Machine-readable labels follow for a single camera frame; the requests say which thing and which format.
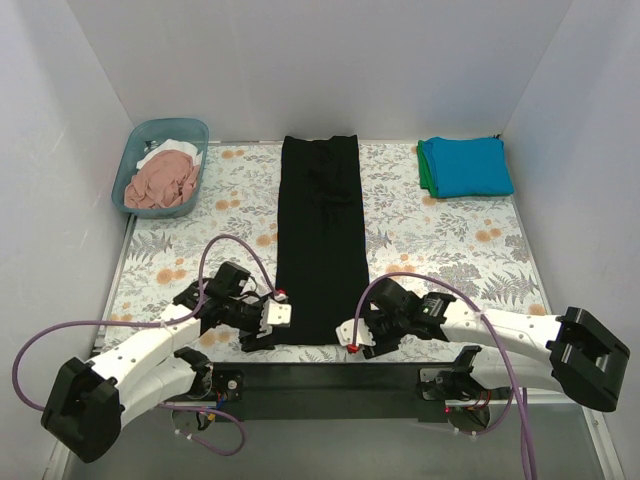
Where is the black t shirt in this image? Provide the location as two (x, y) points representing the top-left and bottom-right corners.
(274, 136), (369, 346)

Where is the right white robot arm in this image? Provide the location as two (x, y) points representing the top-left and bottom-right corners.
(337, 275), (630, 413)

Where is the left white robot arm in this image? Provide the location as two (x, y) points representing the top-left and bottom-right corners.
(41, 261), (291, 463)

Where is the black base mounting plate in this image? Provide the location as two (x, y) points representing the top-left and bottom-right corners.
(203, 362), (459, 423)

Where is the floral patterned table mat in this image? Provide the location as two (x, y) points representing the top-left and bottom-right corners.
(94, 142), (548, 352)

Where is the pink t shirt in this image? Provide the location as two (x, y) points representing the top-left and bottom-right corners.
(124, 150), (200, 209)

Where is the white t shirt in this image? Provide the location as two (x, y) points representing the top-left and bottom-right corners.
(136, 139), (203, 170)

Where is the folded blue t shirt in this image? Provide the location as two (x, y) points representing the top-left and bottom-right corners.
(423, 137), (514, 198)

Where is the teal plastic laundry bin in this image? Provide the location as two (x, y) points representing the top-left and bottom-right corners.
(111, 118), (209, 219)

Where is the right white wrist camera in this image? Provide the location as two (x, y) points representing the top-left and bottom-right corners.
(335, 319), (376, 353)

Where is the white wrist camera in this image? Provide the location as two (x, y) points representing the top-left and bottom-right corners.
(257, 290), (292, 338)
(335, 319), (376, 353)

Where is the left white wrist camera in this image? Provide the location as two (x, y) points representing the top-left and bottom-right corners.
(257, 290), (292, 338)

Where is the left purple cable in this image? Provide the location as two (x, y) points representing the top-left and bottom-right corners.
(11, 234), (289, 456)

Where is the purple cable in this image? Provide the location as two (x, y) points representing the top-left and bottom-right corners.
(11, 234), (289, 456)
(349, 272), (539, 480)

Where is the aluminium frame rail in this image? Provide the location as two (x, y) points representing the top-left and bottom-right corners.
(164, 389), (601, 409)

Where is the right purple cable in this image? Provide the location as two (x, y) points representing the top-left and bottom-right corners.
(349, 272), (539, 480)

